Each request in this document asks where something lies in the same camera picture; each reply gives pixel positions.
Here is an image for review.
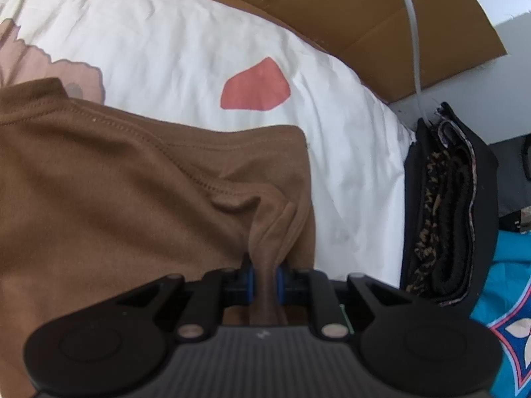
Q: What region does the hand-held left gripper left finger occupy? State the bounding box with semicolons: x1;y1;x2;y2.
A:
118;263;256;343

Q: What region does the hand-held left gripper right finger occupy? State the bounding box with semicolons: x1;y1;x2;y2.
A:
276;265;416;343

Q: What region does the brown printed t-shirt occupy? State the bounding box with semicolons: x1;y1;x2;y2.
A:
0;77;318;398

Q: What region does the leopard print garment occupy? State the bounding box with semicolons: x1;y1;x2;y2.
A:
404;151;451;295

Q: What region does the black knit garment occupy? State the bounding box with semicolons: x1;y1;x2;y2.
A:
433;145;476;301

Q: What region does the blue floral cloth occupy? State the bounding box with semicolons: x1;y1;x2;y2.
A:
469;230;531;398

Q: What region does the dark grey bag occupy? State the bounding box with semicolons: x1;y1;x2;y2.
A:
495;135;531;233

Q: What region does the white printed blanket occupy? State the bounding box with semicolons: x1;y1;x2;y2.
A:
0;0;416;291

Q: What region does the cardboard sheet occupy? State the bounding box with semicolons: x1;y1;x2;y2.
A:
25;0;509;104

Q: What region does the white cable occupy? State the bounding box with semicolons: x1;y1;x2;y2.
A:
390;0;440;123

